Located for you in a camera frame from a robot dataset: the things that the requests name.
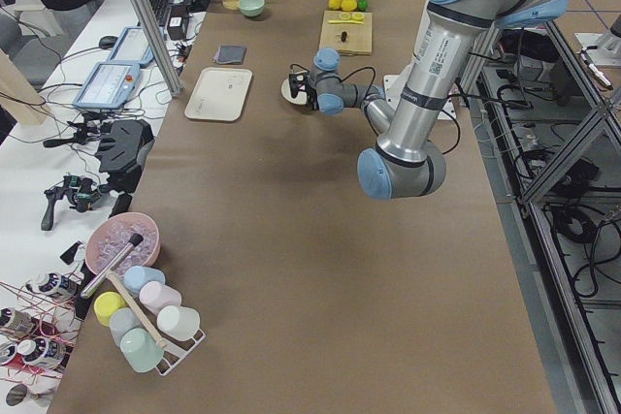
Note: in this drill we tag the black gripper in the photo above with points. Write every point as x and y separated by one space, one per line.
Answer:
310 99

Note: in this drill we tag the round cream plate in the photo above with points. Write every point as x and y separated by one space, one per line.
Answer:
299 101

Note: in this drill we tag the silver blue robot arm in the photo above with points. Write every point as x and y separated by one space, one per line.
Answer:
403 162

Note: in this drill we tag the cream rectangular tray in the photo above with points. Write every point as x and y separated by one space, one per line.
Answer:
219 94

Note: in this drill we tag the bamboo cutting board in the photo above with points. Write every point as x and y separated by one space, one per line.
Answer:
349 33

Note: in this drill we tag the yellow plastic knife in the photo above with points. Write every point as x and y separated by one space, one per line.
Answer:
346 21

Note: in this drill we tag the grey folded cloth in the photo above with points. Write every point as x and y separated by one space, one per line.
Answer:
228 54

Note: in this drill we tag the mint green bowl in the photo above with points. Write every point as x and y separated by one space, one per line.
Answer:
251 8

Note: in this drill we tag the blue teach pendant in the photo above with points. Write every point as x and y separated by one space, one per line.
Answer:
108 86
132 46

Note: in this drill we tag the black device stand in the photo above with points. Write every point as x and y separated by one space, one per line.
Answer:
122 153

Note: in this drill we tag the black computer mouse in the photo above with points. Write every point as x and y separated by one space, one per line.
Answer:
107 42

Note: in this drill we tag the steel muddler tool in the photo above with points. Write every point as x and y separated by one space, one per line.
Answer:
89 289

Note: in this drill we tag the pink bowl with ice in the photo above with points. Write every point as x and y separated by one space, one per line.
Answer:
109 238

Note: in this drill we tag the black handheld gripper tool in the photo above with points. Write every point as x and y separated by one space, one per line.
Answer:
81 192

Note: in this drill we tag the light blue cup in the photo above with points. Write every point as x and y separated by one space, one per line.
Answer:
136 277

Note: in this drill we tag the pink cup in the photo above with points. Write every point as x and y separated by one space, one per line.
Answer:
154 296

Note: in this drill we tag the white cup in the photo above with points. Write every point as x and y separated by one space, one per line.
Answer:
179 322

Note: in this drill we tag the yellow cup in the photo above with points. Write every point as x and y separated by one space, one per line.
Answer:
106 305

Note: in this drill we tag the grey cup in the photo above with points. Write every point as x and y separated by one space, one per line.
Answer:
121 322

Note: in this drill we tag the white cup rack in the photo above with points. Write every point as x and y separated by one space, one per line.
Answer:
175 351

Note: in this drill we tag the mint green cup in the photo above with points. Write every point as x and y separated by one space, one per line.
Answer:
140 350

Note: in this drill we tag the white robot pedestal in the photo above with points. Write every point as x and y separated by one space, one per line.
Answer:
393 86

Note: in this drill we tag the aluminium frame post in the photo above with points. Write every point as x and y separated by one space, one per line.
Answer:
158 47

